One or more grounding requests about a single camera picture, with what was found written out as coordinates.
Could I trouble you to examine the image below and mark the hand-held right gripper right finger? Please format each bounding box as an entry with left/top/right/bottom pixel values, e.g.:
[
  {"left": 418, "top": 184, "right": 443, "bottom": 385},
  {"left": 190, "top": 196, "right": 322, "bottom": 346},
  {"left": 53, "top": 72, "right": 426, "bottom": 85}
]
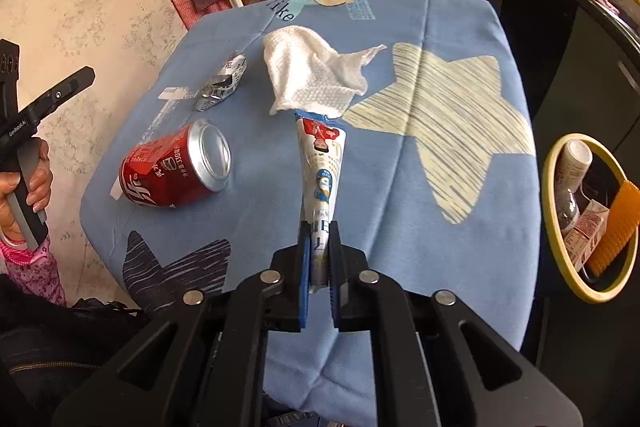
[{"left": 327, "top": 219, "right": 586, "bottom": 427}]

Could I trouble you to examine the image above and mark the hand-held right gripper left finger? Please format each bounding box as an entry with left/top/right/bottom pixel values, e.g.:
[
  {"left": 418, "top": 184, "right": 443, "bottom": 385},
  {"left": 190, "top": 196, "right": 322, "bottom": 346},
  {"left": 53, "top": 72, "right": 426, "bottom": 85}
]
[{"left": 52, "top": 222, "right": 313, "bottom": 427}]

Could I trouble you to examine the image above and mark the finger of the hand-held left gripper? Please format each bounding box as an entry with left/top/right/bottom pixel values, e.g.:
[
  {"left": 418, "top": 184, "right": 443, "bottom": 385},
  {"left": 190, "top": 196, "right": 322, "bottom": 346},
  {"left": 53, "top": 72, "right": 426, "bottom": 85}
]
[
  {"left": 17, "top": 66, "right": 96, "bottom": 128},
  {"left": 0, "top": 39, "right": 22, "bottom": 128}
]

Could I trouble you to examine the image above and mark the white toothpaste tube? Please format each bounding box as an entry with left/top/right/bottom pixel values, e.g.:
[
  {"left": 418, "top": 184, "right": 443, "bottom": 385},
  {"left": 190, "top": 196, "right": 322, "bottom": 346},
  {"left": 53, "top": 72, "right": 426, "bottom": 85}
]
[{"left": 294, "top": 109, "right": 348, "bottom": 295}]

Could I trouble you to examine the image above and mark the yellow-rimmed bin with black bag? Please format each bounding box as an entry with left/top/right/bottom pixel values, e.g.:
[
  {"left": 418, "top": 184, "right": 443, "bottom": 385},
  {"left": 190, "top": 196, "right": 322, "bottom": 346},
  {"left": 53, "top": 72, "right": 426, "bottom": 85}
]
[{"left": 541, "top": 133, "right": 640, "bottom": 305}]

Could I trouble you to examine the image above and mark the small pink drink carton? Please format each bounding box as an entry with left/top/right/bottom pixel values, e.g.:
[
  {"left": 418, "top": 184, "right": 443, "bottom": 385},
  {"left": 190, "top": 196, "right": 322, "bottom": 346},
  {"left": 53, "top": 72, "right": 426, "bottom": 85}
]
[{"left": 562, "top": 199, "right": 611, "bottom": 273}]

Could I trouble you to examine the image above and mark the small white drink bottle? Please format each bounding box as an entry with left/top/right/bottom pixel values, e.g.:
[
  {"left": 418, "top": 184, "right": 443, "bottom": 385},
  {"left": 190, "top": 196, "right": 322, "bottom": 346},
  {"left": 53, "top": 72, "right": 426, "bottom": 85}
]
[{"left": 554, "top": 139, "right": 593, "bottom": 202}]

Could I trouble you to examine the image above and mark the orange corrugated sponge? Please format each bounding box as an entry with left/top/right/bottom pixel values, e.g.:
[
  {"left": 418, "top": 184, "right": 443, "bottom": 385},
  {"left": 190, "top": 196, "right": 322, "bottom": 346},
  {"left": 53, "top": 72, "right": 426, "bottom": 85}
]
[{"left": 585, "top": 179, "right": 640, "bottom": 278}]

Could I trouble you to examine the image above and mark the person's left forearm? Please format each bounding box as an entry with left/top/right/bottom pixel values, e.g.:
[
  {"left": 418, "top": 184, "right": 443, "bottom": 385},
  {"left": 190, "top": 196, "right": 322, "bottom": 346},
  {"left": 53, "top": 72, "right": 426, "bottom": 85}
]
[{"left": 0, "top": 237, "right": 68, "bottom": 308}]

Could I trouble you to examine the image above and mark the person's left hand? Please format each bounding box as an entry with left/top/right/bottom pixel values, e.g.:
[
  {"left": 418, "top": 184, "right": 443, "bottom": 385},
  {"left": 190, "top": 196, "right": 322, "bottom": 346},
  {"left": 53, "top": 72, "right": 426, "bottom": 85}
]
[{"left": 0, "top": 139, "right": 53, "bottom": 248}]

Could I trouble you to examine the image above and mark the white paper strip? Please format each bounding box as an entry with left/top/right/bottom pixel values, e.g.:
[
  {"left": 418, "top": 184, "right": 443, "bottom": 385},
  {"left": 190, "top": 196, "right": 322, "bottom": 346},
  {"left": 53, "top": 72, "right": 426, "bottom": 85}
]
[{"left": 159, "top": 86, "right": 196, "bottom": 102}]

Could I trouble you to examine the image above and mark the red soda can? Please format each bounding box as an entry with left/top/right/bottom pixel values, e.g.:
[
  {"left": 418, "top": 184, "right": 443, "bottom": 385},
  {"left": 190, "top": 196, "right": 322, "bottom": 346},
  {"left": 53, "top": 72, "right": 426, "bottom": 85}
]
[{"left": 119, "top": 119, "right": 232, "bottom": 210}]

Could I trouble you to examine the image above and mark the crumpled foil wrapper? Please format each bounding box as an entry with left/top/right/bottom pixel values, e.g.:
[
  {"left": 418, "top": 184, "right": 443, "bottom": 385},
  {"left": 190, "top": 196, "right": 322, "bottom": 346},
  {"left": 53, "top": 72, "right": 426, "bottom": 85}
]
[{"left": 194, "top": 52, "right": 248, "bottom": 112}]

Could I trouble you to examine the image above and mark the white paper towel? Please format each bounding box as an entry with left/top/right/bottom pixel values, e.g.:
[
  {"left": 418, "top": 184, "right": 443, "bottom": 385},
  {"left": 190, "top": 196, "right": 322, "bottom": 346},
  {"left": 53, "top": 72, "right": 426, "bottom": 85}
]
[{"left": 262, "top": 25, "right": 388, "bottom": 116}]

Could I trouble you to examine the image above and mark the black bag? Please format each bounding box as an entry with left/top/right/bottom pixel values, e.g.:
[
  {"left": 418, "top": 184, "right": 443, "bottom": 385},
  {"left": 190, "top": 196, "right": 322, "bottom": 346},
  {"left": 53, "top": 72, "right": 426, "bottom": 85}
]
[{"left": 0, "top": 274, "right": 151, "bottom": 427}]

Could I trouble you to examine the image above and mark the clear plastic bottle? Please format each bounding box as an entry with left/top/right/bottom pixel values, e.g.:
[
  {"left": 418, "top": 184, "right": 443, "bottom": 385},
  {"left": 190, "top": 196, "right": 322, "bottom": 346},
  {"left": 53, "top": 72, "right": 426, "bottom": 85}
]
[{"left": 556, "top": 189, "right": 581, "bottom": 235}]

